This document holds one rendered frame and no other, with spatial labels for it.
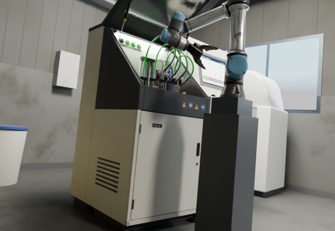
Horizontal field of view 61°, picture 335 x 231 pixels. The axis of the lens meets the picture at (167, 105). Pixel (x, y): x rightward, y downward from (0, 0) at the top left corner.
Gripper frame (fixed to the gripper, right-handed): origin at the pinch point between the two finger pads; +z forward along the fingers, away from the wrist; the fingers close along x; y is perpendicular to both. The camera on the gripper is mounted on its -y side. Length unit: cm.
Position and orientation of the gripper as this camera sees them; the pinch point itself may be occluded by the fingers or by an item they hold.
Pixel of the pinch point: (212, 60)
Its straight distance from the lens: 179.2
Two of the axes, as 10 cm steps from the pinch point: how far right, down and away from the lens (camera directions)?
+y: -0.9, -5.0, 8.6
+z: 8.8, 3.6, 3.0
